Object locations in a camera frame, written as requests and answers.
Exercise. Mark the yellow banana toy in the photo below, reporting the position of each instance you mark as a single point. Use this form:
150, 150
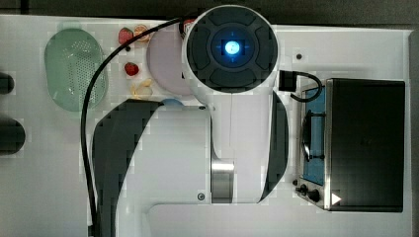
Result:
142, 91

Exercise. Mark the purple round plate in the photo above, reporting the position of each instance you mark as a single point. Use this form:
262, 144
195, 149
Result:
164, 61

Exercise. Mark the blue small bowl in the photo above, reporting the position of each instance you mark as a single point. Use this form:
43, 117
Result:
172, 102

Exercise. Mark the orange slice toy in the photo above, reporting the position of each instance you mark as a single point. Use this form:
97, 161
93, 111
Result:
138, 30

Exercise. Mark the black round object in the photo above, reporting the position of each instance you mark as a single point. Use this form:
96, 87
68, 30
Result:
12, 136
7, 84

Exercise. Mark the black toaster oven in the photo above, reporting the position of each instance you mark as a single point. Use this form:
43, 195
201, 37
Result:
363, 147

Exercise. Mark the lower black round object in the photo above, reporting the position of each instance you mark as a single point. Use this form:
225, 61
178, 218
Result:
12, 136

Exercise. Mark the green perforated colander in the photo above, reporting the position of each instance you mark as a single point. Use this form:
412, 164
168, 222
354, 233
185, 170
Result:
71, 58

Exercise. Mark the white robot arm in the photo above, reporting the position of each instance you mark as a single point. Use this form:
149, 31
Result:
231, 147

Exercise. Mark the red ketchup bottle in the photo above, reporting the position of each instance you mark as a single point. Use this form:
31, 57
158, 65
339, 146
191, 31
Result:
184, 27

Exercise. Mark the pale strawberry toy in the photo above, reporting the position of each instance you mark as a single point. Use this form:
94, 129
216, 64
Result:
125, 34

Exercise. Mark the blue oven door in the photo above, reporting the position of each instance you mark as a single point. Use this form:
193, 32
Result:
312, 142

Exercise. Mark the red strawberry toy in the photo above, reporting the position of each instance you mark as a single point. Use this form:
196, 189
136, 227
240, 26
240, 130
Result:
131, 69

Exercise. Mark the upper black round object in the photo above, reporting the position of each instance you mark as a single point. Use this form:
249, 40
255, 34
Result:
7, 84

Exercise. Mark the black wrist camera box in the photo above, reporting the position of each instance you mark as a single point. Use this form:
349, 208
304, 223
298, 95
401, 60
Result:
287, 81

